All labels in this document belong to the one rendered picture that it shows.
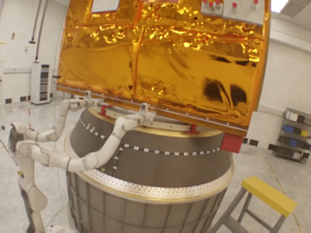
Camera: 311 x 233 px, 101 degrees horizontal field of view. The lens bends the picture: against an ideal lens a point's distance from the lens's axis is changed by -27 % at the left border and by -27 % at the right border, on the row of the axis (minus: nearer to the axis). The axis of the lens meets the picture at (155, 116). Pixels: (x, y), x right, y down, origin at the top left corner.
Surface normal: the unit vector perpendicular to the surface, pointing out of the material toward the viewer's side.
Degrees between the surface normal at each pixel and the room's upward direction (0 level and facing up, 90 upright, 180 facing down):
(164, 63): 89
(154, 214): 90
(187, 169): 62
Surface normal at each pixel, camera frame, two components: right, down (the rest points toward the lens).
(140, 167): -0.01, -0.25
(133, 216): -0.11, 0.22
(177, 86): -0.41, 0.20
